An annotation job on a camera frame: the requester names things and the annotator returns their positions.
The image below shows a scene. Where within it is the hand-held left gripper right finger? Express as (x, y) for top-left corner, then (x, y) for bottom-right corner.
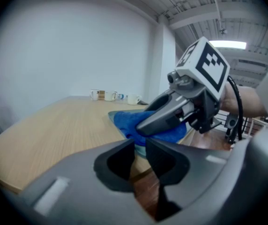
(145, 116), (268, 225)

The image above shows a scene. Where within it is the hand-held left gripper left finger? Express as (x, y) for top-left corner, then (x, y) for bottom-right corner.
(19, 138), (159, 225)

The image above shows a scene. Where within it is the plain cream mug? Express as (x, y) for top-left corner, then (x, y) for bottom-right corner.
(127, 93), (142, 105)

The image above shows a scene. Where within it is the white mug brown leaf print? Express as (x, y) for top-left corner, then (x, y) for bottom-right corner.
(89, 89), (100, 101)

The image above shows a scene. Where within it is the ceiling air vent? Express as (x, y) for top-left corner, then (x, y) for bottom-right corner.
(238, 59), (266, 67)

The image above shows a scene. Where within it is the blue cleaning cloth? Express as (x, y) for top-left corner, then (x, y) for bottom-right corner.
(113, 110), (187, 147)

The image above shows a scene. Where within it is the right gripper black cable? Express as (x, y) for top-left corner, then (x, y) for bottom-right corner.
(226, 75), (245, 142)

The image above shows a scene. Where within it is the ceiling light panel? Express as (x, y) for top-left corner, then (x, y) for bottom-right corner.
(208, 40), (247, 49)

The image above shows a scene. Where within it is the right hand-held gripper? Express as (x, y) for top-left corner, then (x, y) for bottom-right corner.
(135, 36), (231, 136)

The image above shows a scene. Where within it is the tall white mug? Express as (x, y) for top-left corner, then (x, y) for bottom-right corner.
(104, 90), (118, 102)

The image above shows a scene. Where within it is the person's right forearm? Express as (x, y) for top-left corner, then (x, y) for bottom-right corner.
(220, 81), (268, 118)

